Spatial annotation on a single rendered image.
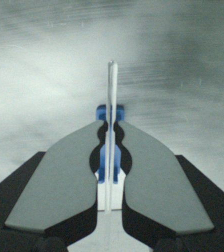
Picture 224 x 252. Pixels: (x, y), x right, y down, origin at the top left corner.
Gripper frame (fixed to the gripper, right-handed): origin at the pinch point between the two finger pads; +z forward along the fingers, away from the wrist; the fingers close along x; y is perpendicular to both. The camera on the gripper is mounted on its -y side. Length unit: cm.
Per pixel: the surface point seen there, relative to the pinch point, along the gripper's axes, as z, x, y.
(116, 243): 10.7, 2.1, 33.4
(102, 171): 8.8, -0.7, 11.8
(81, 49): 10.4, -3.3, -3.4
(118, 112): 9.5, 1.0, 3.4
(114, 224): 10.7, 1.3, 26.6
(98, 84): 10.5, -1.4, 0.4
